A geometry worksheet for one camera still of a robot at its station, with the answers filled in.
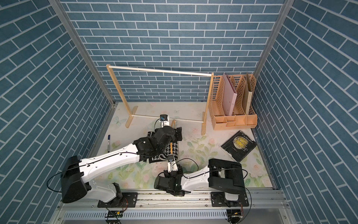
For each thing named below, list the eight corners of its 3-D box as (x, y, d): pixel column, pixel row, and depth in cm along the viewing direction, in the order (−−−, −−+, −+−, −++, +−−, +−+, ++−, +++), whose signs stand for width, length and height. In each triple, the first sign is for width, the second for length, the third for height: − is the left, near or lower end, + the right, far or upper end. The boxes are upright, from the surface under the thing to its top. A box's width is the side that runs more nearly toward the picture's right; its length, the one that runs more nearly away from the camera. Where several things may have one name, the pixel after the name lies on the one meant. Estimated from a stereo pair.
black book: (237, 164, 89) (239, 162, 87) (220, 147, 97) (221, 145, 95) (256, 145, 98) (258, 144, 96) (239, 131, 105) (240, 129, 103)
